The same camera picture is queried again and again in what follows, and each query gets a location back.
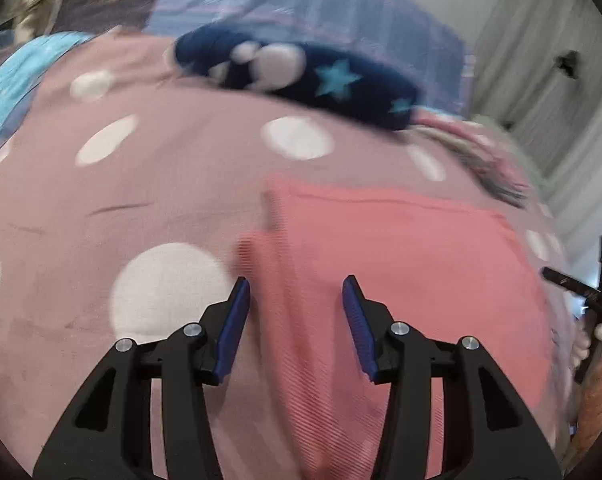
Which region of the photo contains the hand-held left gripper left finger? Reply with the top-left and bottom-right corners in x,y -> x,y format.
32,277 -> 252,480

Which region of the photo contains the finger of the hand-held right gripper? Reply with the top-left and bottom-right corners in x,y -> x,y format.
541,267 -> 602,306

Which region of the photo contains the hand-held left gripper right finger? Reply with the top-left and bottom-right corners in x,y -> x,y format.
342,275 -> 564,480

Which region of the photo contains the pink long-sleeve shirt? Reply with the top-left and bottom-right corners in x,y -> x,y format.
151,176 -> 556,480

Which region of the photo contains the person's right forearm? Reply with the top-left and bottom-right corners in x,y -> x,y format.
563,357 -> 602,468

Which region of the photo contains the person's right hand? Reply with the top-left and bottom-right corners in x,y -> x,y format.
570,322 -> 602,377

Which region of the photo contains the green pillow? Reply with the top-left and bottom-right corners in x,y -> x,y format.
473,115 -> 552,193

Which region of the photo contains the folded pink garment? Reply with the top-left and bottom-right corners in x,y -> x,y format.
413,112 -> 506,161

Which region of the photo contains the black floor lamp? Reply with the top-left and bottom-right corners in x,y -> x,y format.
555,50 -> 582,81

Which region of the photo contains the white pleated curtain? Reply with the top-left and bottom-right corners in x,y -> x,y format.
471,0 -> 602,281

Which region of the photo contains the navy star-print fleece blanket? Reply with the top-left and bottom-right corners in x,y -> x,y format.
173,25 -> 422,132

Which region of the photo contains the light blue cloth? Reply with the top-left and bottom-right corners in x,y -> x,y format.
0,31 -> 94,163

